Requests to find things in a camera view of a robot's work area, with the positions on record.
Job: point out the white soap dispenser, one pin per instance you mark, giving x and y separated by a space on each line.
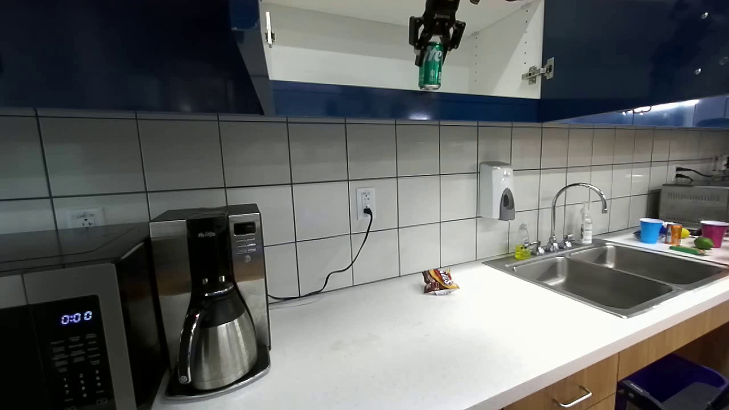
492 194

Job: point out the green lime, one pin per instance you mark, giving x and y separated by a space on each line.
701 241

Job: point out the dark blue bin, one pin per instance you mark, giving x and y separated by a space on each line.
668 383

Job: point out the dark blue closed wall cabinet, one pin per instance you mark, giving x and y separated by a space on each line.
115 52

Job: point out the blue cup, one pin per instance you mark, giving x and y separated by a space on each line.
651 231

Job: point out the open white-lined wall cabinet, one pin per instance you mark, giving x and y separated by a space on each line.
342 52

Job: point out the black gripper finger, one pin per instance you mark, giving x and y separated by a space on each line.
418 35
455 35

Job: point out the magenta cup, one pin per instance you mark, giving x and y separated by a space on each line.
713 232

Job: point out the grey steel appliance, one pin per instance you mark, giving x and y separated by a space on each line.
692 203

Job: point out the steel coffee carafe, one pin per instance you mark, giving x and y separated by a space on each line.
222 343

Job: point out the green soda can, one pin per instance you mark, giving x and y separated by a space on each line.
432 67

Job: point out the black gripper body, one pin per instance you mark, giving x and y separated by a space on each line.
441 14

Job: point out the stainless steel double sink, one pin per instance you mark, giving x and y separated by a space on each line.
607 280

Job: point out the blue open cabinet door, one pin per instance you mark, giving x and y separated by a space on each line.
252 52

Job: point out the steel coffee maker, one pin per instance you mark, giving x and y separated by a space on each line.
228 241

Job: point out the white wall outlet with plug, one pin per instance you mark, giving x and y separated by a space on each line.
364 203

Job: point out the clear dish soap bottle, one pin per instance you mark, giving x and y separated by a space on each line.
585 228

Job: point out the chrome gooseneck faucet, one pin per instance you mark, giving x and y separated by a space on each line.
553 218

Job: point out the white empty wall outlet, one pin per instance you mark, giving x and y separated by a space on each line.
86 218

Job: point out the orange snack packet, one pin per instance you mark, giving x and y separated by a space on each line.
437 280

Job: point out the metal cabinet hinge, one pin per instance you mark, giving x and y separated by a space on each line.
537 71

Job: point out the blue glossy cabinet door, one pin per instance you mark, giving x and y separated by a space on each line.
638 47

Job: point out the orange small container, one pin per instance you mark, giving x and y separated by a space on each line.
675 232

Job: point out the steel microwave oven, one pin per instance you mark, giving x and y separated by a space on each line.
68 325

